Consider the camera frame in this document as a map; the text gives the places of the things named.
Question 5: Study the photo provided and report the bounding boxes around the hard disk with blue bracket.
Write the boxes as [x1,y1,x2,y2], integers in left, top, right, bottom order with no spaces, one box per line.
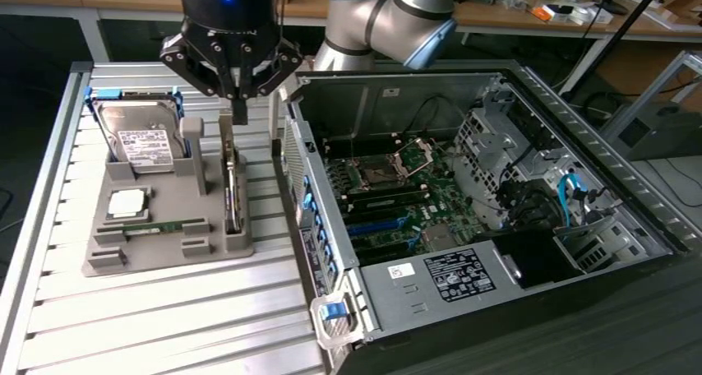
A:
[82,86,190,174]

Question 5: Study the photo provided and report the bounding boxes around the green RAM stick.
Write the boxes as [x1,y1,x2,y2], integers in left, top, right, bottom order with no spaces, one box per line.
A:
[122,220,188,234]

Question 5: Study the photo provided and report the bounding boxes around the silver CPU chip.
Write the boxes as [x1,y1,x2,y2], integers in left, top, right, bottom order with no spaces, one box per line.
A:
[106,189,149,220]

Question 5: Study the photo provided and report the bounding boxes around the CPU socket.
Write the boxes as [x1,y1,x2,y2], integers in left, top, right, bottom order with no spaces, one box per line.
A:
[353,155,407,188]

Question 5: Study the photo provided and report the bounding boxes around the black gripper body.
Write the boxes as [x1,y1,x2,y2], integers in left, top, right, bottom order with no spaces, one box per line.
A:
[178,0,284,100]

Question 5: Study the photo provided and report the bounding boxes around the dark installed RAM stick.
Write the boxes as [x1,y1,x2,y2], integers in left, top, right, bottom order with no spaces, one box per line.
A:
[348,196,423,211]

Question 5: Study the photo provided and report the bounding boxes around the orange and white box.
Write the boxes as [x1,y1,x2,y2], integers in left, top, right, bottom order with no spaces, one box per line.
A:
[533,3,575,23]

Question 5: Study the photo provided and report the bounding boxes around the grey flat wire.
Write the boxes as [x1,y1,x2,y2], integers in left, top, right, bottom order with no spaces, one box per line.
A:
[551,215,621,238]

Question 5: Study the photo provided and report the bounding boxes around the aluminium profile frame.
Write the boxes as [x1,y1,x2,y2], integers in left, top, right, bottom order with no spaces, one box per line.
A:
[600,49,702,146]

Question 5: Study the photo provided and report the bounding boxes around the black wire bundle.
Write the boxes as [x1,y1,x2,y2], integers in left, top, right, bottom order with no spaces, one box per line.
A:
[501,180,556,230]

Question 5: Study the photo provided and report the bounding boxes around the graphics card with metal bracket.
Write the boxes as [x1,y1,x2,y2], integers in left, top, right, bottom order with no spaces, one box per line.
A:
[217,110,246,234]

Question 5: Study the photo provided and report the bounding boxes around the blue SATA wire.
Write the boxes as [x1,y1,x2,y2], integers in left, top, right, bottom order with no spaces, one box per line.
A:
[555,172,583,229]

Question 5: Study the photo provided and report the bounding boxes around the black slanted pole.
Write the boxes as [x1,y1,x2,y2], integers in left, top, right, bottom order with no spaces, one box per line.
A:
[557,0,671,100]

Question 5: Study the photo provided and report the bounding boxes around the grey parts rack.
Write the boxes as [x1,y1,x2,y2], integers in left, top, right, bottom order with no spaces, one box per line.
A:
[80,117,256,278]

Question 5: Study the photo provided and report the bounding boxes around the metal disk bay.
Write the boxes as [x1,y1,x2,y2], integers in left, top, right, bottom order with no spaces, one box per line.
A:
[452,101,552,197]

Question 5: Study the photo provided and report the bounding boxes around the green motherboard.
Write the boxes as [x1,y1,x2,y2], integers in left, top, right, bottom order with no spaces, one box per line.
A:
[322,136,495,266]

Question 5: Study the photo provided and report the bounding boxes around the open PC case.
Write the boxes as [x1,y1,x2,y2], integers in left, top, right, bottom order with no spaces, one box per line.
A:
[268,60,702,375]

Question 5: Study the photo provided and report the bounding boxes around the silver chipset heatsink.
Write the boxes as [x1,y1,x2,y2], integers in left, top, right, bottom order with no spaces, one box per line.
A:
[421,225,457,248]

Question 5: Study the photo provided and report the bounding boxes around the grey power supply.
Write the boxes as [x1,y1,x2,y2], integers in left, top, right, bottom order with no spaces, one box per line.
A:
[358,243,528,337]

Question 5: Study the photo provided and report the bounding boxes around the grey computer tower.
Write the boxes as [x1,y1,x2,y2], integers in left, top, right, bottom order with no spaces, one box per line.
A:
[616,101,702,162]

